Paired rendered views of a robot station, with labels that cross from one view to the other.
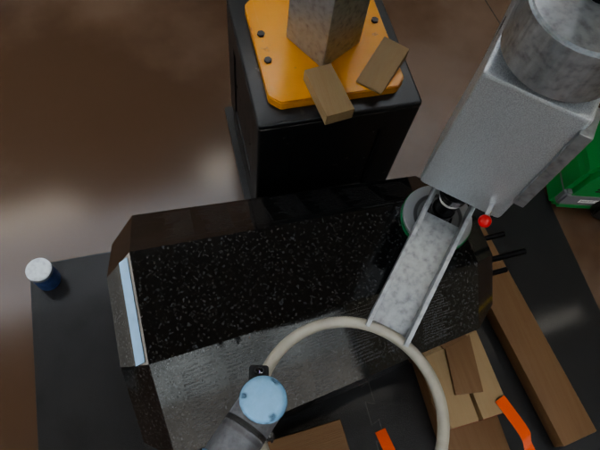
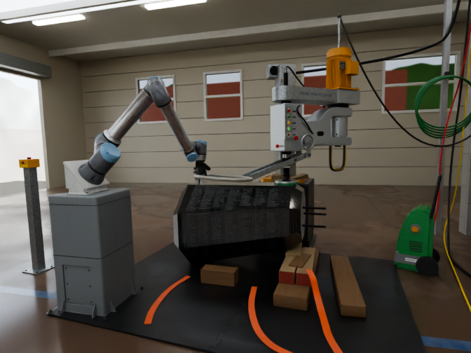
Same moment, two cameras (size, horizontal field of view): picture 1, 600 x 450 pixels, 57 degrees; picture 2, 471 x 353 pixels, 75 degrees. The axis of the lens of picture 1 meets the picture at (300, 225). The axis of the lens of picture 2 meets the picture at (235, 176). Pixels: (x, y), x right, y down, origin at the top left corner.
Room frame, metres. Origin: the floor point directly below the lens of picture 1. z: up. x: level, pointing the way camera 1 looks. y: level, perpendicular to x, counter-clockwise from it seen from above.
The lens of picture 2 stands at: (-1.57, -2.06, 1.18)
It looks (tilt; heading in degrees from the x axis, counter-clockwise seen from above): 6 degrees down; 44
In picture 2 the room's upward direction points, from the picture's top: 1 degrees counter-clockwise
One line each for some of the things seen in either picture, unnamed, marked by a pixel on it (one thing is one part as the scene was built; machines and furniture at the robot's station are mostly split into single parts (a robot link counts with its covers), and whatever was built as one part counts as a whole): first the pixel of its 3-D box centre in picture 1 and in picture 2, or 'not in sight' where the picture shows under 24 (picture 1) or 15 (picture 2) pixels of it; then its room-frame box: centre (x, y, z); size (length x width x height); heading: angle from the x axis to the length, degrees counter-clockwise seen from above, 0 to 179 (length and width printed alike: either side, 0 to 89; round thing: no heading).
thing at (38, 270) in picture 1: (44, 274); not in sight; (0.57, 0.99, 0.08); 0.10 x 0.10 x 0.13
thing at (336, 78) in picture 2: not in sight; (339, 71); (1.43, -0.61, 1.88); 0.31 x 0.28 x 0.40; 73
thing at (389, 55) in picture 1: (382, 65); (298, 176); (1.36, -0.17, 0.80); 0.20 x 0.10 x 0.05; 160
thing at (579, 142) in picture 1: (553, 161); (287, 122); (0.70, -0.49, 1.35); 0.08 x 0.03 x 0.28; 163
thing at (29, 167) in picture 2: not in sight; (33, 215); (-0.84, 1.36, 0.54); 0.20 x 0.20 x 1.09; 24
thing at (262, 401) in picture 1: (262, 404); (200, 147); (0.13, 0.00, 1.16); 0.10 x 0.09 x 0.12; 158
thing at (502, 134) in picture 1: (513, 102); (292, 129); (0.88, -0.43, 1.30); 0.36 x 0.22 x 0.45; 163
